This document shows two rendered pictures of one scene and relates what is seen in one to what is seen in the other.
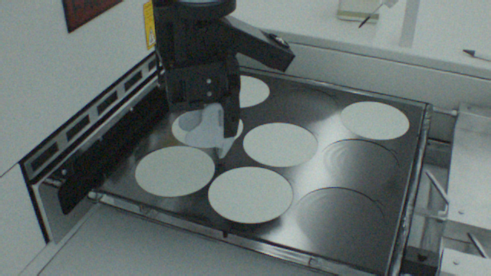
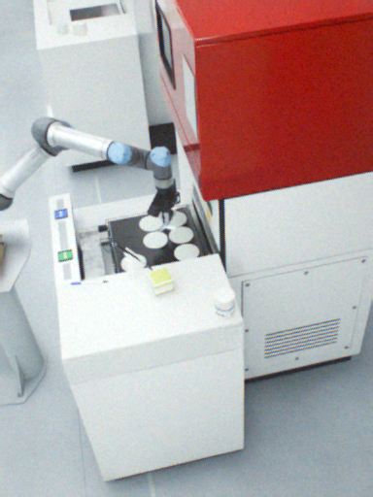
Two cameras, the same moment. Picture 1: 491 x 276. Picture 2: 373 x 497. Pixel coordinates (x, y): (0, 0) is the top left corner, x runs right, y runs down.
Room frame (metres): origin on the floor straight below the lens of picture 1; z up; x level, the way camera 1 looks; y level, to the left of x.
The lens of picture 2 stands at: (2.17, -0.87, 2.55)
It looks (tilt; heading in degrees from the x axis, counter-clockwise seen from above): 44 degrees down; 149
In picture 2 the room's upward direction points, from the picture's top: 5 degrees counter-clockwise
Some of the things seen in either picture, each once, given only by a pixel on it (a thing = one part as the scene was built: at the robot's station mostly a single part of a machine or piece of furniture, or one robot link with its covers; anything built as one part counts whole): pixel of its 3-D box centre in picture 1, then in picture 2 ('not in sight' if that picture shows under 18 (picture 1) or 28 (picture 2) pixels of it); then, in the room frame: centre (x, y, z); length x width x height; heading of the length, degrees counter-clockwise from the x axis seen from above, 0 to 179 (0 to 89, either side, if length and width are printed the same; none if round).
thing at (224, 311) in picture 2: not in sight; (224, 303); (1.09, -0.09, 1.01); 0.07 x 0.07 x 0.10
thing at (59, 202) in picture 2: not in sight; (66, 248); (0.36, -0.36, 0.89); 0.55 x 0.09 x 0.14; 158
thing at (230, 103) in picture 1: (226, 102); not in sight; (0.50, 0.02, 1.00); 0.05 x 0.02 x 0.09; 19
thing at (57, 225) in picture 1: (140, 119); (204, 228); (0.62, 0.15, 0.89); 0.44 x 0.02 x 0.10; 158
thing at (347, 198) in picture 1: (280, 145); (155, 240); (0.56, -0.05, 0.90); 0.34 x 0.34 x 0.01; 68
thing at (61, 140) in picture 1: (131, 80); (205, 216); (0.63, 0.16, 0.96); 0.44 x 0.01 x 0.02; 158
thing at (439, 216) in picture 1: (427, 213); not in sight; (0.43, -0.21, 0.89); 0.05 x 0.01 x 0.01; 68
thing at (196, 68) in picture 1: (198, 49); (166, 194); (0.51, 0.05, 1.06); 0.09 x 0.08 x 0.12; 109
